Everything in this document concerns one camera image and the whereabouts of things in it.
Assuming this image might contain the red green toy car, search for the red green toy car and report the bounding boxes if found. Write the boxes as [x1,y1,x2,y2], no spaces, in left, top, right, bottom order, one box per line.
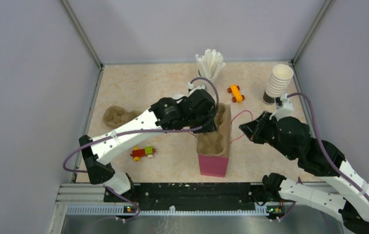
[130,146,156,161]

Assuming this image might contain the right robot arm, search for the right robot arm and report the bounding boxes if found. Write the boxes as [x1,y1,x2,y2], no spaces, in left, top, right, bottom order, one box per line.
[239,111,369,234]

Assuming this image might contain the orange toy car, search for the orange toy car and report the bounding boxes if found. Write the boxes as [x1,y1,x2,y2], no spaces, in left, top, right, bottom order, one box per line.
[227,85,245,103]

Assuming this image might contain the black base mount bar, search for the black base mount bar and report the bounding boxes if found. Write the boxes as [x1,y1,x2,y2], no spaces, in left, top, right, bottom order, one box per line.
[103,182,284,211]

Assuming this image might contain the aluminium frame rail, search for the aluminium frame rail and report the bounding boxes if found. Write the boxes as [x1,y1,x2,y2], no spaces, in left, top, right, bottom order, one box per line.
[73,64,105,170]

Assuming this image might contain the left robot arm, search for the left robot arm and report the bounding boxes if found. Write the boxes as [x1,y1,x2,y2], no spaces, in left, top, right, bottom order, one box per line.
[79,89,217,201]

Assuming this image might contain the stack of paper cups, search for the stack of paper cups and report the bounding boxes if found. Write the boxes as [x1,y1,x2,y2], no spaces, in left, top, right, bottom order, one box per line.
[262,64,294,105]

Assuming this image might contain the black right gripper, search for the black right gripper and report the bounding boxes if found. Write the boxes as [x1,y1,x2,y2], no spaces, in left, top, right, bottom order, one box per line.
[238,110,294,160]

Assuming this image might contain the stack of white lids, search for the stack of white lids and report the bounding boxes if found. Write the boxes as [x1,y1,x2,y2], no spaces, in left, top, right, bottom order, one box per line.
[172,94,184,100]

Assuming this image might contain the white straw holder cup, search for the white straw holder cup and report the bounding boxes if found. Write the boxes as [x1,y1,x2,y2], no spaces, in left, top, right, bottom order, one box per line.
[195,77,218,94]

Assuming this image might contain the paper cakes gift bag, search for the paper cakes gift bag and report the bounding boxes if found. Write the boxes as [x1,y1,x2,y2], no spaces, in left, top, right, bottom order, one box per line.
[187,103,253,178]

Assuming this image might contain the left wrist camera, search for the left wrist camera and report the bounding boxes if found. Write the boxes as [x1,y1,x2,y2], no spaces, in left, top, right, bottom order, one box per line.
[187,82,207,95]

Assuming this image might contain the brown pulp cup carrier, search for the brown pulp cup carrier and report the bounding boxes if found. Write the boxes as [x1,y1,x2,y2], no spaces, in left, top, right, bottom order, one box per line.
[102,106,141,129]

